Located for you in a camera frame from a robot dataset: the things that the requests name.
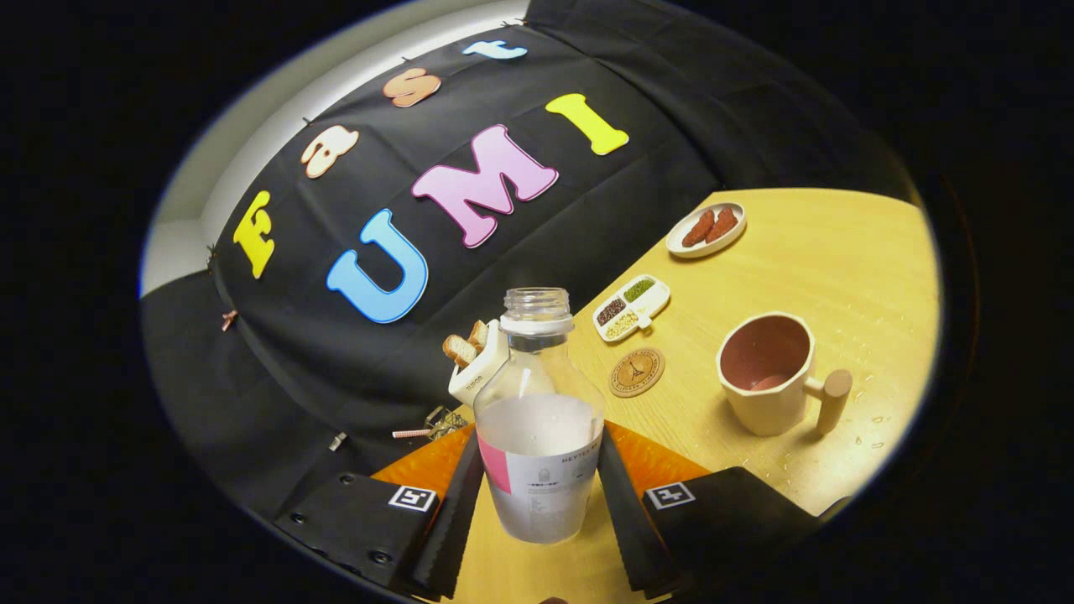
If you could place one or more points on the pink striped straw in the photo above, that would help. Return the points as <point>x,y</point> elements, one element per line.
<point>409,434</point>

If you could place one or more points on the black backdrop cloth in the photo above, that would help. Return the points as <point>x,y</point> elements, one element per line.
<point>319,377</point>

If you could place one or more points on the toasted bread slice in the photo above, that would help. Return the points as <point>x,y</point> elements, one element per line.
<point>459,350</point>
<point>478,334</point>

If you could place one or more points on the round cork coaster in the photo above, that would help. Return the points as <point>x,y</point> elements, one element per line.
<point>637,372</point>

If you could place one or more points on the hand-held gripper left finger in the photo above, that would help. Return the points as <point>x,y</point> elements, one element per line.
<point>449,537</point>

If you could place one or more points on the silver clip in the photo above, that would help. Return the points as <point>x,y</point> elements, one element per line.
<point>337,441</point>

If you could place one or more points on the clear glass juice bottle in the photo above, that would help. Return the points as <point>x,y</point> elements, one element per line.
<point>537,470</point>

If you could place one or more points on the copper clip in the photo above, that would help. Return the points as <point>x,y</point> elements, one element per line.
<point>229,320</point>

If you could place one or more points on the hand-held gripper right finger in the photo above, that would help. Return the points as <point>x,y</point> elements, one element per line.
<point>629,537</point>

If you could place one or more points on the white oval plate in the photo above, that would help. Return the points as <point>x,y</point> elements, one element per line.
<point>681,248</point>

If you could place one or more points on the cream toaster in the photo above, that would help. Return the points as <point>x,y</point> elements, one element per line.
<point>478,377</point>

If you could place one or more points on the wooden table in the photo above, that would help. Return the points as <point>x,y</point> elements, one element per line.
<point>839,294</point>

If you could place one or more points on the white divided snack dish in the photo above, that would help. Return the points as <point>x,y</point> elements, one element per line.
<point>631,308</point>

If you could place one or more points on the red sausage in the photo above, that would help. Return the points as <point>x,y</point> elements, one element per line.
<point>723,225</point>
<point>698,228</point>

